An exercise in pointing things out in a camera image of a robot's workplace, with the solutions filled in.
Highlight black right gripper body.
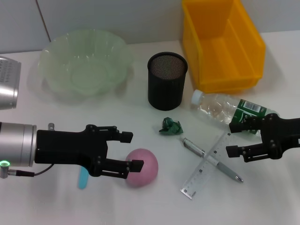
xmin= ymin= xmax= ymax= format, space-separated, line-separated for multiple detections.
xmin=260 ymin=112 xmax=300 ymax=160

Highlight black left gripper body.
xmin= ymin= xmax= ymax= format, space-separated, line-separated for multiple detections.
xmin=34 ymin=125 xmax=108 ymax=178

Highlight pink peach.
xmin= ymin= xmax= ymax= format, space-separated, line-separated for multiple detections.
xmin=125 ymin=148 xmax=159 ymax=188

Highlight clear green-label water bottle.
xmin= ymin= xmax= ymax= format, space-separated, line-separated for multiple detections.
xmin=190 ymin=90 xmax=281 ymax=136

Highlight green plastic wrapper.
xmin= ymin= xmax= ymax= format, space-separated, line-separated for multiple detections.
xmin=158 ymin=116 xmax=184 ymax=136

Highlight clear plastic ruler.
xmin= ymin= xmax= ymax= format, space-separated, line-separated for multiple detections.
xmin=180 ymin=131 xmax=237 ymax=200

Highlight grey clear ballpoint pen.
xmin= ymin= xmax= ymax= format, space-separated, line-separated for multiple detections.
xmin=180 ymin=137 xmax=244 ymax=183

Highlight blue capped scissors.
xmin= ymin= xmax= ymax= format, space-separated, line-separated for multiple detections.
xmin=77 ymin=166 xmax=90 ymax=189

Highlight black mesh pen holder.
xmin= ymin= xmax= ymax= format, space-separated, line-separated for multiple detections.
xmin=147 ymin=52 xmax=189 ymax=111

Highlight translucent green fruit plate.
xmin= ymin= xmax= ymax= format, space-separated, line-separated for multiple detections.
xmin=38 ymin=29 xmax=134 ymax=99

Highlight yellow plastic bin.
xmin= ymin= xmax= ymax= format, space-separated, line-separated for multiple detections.
xmin=182 ymin=0 xmax=267 ymax=94

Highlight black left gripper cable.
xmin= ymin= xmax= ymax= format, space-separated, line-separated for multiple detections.
xmin=8 ymin=163 xmax=54 ymax=177

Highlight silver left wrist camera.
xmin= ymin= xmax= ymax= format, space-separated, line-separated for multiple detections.
xmin=0 ymin=56 xmax=22 ymax=111

